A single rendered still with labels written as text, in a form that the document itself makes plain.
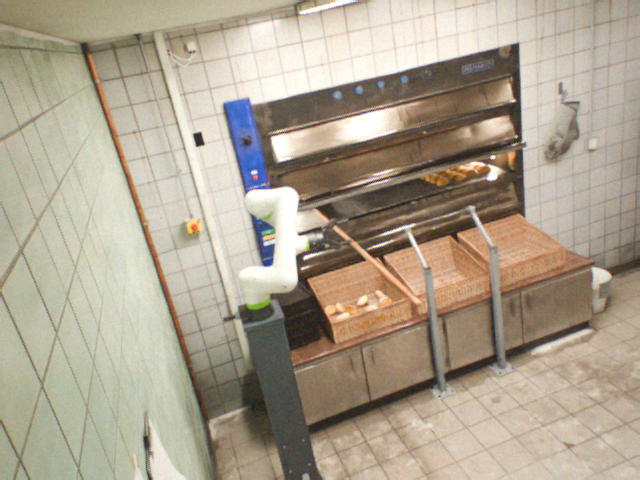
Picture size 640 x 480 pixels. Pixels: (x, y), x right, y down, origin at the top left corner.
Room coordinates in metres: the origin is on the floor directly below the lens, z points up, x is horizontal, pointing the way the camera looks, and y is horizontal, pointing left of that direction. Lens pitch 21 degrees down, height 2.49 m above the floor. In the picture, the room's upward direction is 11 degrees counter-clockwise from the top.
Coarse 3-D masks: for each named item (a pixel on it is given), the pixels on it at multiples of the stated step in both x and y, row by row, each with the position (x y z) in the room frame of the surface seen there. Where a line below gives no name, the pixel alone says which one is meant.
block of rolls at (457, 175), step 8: (456, 168) 4.11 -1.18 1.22; (464, 168) 4.04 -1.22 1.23; (480, 168) 4.00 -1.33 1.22; (488, 168) 3.98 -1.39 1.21; (424, 176) 4.13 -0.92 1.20; (432, 176) 4.03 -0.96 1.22; (440, 176) 3.98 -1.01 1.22; (448, 176) 3.99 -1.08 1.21; (456, 176) 3.90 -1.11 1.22; (472, 176) 3.94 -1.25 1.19; (440, 184) 3.87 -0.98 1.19
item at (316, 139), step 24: (432, 96) 3.73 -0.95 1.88; (456, 96) 3.76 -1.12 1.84; (480, 96) 3.79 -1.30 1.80; (504, 96) 3.82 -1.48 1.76; (336, 120) 3.55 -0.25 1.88; (360, 120) 3.58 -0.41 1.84; (384, 120) 3.61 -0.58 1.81; (408, 120) 3.64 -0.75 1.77; (432, 120) 3.67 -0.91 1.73; (288, 144) 3.44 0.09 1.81; (312, 144) 3.46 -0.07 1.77; (336, 144) 3.49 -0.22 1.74
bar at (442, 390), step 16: (464, 208) 3.34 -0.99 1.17; (416, 224) 3.23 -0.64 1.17; (480, 224) 3.26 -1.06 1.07; (368, 240) 3.14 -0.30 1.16; (320, 256) 3.06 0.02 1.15; (496, 256) 3.12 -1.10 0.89; (496, 272) 3.12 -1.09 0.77; (432, 288) 3.00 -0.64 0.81; (496, 288) 3.11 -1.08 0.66; (432, 304) 3.00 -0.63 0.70; (496, 304) 3.11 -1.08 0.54; (432, 320) 2.99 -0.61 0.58; (496, 320) 3.12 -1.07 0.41; (432, 336) 3.01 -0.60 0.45; (496, 336) 3.14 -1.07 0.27; (496, 368) 3.14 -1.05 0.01; (512, 368) 3.10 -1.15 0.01
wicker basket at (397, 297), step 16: (336, 272) 3.44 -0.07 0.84; (368, 272) 3.47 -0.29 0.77; (320, 288) 3.38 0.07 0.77; (336, 288) 3.40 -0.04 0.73; (352, 288) 3.42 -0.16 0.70; (368, 288) 3.44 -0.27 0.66; (384, 288) 3.46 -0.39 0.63; (320, 304) 3.13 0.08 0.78; (352, 304) 3.38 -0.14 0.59; (368, 304) 3.34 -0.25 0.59; (400, 304) 3.06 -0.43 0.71; (320, 320) 3.24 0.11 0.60; (352, 320) 2.97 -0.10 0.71; (368, 320) 3.00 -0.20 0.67; (384, 320) 3.03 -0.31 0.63; (400, 320) 3.05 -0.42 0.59; (336, 336) 2.95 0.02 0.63; (352, 336) 2.97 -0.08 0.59
